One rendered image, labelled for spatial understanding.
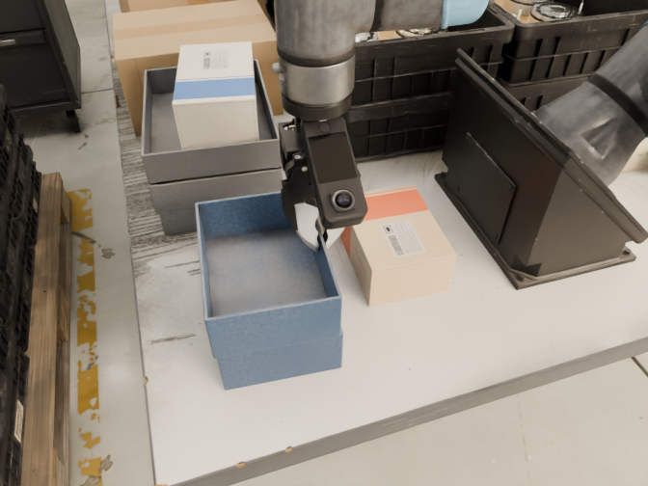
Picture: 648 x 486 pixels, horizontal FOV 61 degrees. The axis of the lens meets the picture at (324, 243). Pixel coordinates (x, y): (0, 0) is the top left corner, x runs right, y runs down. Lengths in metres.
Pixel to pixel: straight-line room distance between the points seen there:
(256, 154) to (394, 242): 0.25
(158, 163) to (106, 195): 1.40
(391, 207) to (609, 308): 0.34
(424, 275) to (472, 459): 0.78
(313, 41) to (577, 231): 0.47
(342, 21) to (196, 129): 0.41
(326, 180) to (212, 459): 0.34
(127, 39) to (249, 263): 0.58
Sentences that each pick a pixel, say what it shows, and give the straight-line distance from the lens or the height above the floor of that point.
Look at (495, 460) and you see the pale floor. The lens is 1.48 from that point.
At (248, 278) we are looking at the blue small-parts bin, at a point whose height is 0.77.
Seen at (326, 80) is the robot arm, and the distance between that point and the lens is 0.53.
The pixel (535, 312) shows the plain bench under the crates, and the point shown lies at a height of 0.70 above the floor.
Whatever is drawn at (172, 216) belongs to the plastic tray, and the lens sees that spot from 0.88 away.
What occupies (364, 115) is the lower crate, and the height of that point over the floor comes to 0.81.
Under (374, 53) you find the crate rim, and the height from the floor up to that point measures 0.92.
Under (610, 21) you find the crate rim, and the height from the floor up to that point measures 0.92.
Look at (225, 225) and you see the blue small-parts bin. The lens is 0.76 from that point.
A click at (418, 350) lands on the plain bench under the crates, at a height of 0.70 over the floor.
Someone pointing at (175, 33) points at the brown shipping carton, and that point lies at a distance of 1.16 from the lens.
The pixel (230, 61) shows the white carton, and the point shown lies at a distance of 0.95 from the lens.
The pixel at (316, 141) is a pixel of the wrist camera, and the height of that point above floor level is 0.99.
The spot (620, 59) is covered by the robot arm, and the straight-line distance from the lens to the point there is 0.87.
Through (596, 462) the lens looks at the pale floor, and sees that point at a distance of 1.57.
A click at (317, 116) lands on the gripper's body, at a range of 0.55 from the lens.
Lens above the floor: 1.30
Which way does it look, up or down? 44 degrees down
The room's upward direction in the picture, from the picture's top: straight up
